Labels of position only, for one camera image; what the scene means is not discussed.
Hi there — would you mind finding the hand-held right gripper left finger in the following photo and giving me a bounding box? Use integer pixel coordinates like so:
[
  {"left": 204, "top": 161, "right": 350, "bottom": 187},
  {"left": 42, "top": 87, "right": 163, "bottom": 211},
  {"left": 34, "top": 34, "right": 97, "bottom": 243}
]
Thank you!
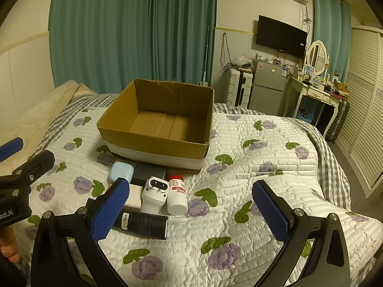
[{"left": 30, "top": 177, "right": 130, "bottom": 287}]

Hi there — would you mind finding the small white box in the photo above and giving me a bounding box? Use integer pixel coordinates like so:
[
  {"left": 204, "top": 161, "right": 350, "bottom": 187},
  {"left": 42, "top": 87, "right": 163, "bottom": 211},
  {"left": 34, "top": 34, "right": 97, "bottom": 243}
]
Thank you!
[{"left": 124, "top": 183, "right": 144, "bottom": 211}]

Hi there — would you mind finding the white handheld device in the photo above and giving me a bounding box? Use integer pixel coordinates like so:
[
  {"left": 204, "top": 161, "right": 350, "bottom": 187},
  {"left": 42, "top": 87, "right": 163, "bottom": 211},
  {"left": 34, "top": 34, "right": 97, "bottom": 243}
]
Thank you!
[{"left": 140, "top": 176, "right": 169, "bottom": 216}]

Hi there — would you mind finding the white louvered wardrobe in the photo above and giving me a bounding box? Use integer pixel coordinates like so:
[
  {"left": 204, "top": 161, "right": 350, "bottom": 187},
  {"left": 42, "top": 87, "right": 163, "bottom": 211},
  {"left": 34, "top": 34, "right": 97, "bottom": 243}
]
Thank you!
[{"left": 336, "top": 25, "right": 383, "bottom": 198}]

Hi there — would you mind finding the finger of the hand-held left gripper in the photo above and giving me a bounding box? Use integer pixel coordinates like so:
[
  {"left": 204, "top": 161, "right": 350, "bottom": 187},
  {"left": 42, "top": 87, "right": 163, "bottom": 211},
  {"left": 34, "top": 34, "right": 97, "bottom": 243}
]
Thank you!
[
  {"left": 0, "top": 150, "right": 56, "bottom": 191},
  {"left": 0, "top": 137, "right": 24, "bottom": 162}
]

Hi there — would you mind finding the wide teal curtain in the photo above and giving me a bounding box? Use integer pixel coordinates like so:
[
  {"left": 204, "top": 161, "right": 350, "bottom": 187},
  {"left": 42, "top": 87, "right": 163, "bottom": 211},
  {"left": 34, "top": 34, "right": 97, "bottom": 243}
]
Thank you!
[{"left": 48, "top": 0, "right": 218, "bottom": 95}]

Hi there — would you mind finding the narrow teal curtain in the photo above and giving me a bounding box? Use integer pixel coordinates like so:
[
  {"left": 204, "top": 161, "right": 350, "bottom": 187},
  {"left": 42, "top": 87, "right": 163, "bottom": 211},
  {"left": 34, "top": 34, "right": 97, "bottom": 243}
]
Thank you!
[{"left": 311, "top": 0, "right": 352, "bottom": 85}]

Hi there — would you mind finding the white dressing table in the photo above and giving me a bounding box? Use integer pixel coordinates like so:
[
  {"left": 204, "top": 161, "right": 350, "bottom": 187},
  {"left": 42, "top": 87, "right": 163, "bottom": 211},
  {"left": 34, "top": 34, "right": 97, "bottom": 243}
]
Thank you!
[{"left": 288, "top": 76, "right": 342, "bottom": 138}]

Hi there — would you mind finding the grey refrigerator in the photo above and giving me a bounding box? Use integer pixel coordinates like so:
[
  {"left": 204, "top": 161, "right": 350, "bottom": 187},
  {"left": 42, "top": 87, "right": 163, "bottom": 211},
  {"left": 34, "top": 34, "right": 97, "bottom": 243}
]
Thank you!
[{"left": 248, "top": 58, "right": 295, "bottom": 116}]

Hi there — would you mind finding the small open cardboard box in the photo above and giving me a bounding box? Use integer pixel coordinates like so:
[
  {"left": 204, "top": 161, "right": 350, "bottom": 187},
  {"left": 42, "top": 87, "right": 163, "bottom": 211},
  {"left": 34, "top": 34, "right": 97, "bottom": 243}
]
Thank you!
[{"left": 333, "top": 80, "right": 349, "bottom": 94}]

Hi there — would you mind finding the white bottle with red cap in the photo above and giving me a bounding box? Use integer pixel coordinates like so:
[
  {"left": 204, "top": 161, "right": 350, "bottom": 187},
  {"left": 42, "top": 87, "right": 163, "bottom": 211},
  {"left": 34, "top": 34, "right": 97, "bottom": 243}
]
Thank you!
[{"left": 166, "top": 175, "right": 189, "bottom": 215}]

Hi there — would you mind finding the clear plastic bag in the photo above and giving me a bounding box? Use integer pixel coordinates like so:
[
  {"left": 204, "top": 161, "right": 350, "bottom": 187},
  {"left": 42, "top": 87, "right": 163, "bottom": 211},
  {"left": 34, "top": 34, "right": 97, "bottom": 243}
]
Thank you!
[{"left": 234, "top": 53, "right": 255, "bottom": 69}]

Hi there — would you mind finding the person's left hand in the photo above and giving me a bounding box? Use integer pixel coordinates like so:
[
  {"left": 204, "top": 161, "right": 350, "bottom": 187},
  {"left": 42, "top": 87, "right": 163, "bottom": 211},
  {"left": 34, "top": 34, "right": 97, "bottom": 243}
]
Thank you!
[{"left": 0, "top": 226, "right": 20, "bottom": 265}]

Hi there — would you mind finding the dark suitcase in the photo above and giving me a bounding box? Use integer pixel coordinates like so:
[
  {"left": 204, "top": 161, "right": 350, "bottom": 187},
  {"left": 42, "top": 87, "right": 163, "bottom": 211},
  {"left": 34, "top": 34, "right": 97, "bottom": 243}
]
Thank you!
[{"left": 324, "top": 98, "right": 350, "bottom": 144}]

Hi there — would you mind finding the oval white mirror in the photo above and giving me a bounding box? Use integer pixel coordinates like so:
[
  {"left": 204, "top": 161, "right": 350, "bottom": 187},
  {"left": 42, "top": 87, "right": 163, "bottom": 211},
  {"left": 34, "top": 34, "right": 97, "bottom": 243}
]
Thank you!
[{"left": 304, "top": 40, "right": 330, "bottom": 77}]

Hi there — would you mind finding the black tube with white print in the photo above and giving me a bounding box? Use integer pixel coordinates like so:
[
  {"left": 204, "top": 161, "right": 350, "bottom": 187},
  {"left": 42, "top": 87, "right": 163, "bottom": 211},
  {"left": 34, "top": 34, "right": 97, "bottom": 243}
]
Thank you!
[{"left": 112, "top": 205, "right": 168, "bottom": 240}]

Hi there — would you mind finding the white pole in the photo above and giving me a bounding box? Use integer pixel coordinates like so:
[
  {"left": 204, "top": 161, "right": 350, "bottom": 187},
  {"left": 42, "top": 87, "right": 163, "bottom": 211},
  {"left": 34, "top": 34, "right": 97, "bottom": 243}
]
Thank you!
[{"left": 203, "top": 25, "right": 210, "bottom": 88}]

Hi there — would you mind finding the white ribbed suitcase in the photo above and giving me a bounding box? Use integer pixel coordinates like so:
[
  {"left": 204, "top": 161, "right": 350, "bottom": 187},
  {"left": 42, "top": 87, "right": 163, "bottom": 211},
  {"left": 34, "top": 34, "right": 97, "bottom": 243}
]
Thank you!
[{"left": 226, "top": 68, "right": 255, "bottom": 108}]

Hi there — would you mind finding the light blue earbuds case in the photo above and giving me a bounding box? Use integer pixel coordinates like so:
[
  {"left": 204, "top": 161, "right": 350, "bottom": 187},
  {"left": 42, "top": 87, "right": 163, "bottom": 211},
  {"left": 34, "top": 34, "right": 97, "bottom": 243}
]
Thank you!
[{"left": 108, "top": 161, "right": 135, "bottom": 185}]

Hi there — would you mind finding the white floral quilt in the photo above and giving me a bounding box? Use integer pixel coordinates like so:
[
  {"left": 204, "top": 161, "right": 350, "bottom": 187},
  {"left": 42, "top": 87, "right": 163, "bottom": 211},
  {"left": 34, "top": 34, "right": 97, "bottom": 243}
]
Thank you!
[{"left": 26, "top": 106, "right": 378, "bottom": 287}]

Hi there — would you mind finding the hanging black cable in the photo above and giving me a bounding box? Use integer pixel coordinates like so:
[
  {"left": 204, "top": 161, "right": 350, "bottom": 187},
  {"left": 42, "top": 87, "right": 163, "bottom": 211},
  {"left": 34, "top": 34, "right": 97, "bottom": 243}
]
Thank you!
[{"left": 220, "top": 33, "right": 231, "bottom": 73}]

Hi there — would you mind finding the brown cardboard box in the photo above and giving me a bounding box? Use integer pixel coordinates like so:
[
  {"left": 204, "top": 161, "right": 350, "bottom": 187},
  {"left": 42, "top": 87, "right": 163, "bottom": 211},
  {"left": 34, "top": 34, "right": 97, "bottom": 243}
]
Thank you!
[{"left": 96, "top": 78, "right": 215, "bottom": 174}]

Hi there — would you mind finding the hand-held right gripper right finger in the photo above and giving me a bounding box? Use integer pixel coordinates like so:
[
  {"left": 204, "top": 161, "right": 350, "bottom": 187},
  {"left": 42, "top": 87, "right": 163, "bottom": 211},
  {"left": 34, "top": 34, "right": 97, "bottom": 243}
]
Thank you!
[{"left": 252, "top": 180, "right": 351, "bottom": 287}]

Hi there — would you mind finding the black wall television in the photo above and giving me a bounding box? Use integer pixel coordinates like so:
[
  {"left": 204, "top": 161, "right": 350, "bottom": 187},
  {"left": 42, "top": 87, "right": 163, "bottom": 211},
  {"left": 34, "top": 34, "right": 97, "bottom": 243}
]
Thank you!
[{"left": 255, "top": 15, "right": 308, "bottom": 59}]

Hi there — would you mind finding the blue basket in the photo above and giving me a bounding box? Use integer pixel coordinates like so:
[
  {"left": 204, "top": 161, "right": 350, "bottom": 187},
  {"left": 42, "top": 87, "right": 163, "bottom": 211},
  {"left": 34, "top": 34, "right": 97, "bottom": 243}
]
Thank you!
[{"left": 296, "top": 107, "right": 315, "bottom": 123}]

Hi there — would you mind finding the dark grey rectangular box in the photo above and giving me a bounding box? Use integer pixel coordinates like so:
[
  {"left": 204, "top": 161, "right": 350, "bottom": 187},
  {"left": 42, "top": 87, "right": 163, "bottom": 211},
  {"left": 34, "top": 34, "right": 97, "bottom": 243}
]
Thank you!
[{"left": 130, "top": 163, "right": 167, "bottom": 186}]

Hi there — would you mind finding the cream blanket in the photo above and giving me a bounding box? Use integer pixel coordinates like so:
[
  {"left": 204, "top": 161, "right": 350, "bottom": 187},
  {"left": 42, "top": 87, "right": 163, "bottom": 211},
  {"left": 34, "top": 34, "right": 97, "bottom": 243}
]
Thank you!
[{"left": 0, "top": 80, "right": 100, "bottom": 174}]

